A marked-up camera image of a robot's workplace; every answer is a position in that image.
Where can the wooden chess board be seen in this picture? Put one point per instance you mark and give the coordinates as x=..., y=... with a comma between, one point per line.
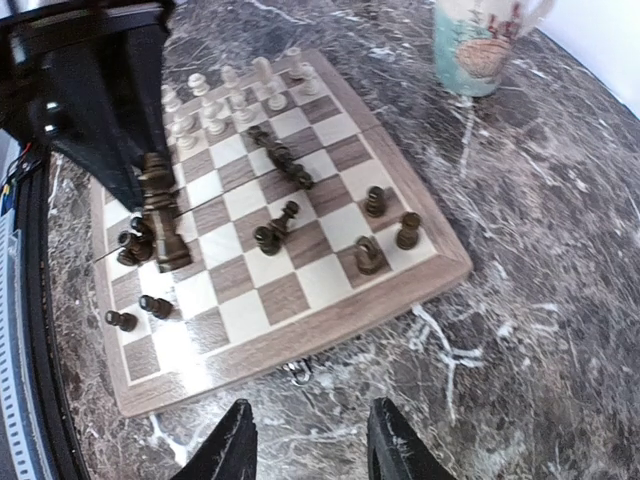
x=277, y=272

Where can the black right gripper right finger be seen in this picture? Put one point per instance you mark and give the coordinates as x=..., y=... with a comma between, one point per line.
x=394, y=450

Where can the ceramic coral pattern mug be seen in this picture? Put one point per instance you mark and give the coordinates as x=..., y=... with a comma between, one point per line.
x=473, y=40

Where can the dark chess king piece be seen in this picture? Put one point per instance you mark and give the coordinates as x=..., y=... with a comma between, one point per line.
x=159, y=212

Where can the pile of dark chess pieces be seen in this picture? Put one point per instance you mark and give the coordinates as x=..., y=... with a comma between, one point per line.
x=282, y=157

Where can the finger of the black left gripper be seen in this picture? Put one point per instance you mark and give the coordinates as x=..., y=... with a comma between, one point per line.
x=99, y=105

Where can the dark chess pawn corner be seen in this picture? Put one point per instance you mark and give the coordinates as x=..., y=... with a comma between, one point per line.
x=375, y=204

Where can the white slotted cable duct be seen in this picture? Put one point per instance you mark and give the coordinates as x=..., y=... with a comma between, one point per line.
x=15, y=415

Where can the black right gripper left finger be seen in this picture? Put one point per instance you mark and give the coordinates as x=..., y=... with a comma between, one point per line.
x=229, y=452

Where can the white chess pieces row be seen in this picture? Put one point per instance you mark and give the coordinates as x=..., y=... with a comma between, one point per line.
x=274, y=99

